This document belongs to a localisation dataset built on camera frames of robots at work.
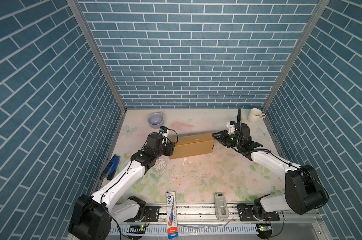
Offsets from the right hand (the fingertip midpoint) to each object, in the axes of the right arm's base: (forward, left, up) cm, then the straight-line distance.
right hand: (214, 136), depth 85 cm
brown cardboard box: (-6, +13, -2) cm, 14 cm away
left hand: (-7, +22, -1) cm, 23 cm away
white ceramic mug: (+26, -31, -7) cm, 41 cm away
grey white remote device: (-35, -4, -12) cm, 37 cm away
